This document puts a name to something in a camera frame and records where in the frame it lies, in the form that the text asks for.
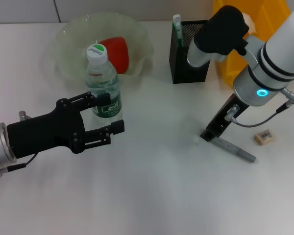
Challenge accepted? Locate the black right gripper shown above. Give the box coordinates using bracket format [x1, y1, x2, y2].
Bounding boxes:
[199, 94, 250, 142]

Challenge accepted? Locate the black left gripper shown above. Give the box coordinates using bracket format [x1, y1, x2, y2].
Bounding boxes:
[6, 92, 125, 159]

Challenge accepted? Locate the grey marker pen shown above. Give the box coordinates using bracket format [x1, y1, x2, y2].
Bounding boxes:
[212, 137, 257, 163]

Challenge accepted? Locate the clear green-label water bottle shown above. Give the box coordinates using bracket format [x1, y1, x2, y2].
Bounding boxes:
[85, 44, 123, 125]

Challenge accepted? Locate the beige eraser with barcode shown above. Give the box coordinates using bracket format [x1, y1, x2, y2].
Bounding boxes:
[254, 131, 278, 147]

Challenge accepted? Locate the red-orange toy orange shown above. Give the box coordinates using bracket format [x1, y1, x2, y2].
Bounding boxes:
[98, 36, 130, 74]

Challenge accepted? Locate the mint green utility knife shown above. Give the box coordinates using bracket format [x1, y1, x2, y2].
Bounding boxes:
[172, 14, 185, 48]

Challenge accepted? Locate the white paper ball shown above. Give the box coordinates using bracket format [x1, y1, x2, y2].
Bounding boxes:
[242, 12, 257, 34]

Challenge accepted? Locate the black mesh pen holder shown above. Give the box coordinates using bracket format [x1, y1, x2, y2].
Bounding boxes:
[169, 20, 212, 85]

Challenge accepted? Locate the pale green glass fruit plate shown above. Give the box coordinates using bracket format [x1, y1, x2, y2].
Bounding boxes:
[54, 13, 154, 87]

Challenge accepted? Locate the yellow plastic bin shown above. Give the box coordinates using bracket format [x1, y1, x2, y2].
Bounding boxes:
[212, 0, 293, 86]

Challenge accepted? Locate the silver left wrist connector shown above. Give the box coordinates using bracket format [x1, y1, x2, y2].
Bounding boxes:
[18, 111, 32, 122]

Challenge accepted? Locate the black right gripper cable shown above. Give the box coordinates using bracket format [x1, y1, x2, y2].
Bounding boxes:
[224, 88, 294, 128]

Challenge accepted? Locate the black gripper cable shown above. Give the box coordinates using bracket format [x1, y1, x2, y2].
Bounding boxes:
[224, 88, 294, 128]
[0, 153, 38, 179]

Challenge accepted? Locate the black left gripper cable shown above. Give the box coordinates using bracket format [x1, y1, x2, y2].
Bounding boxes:
[0, 153, 38, 179]

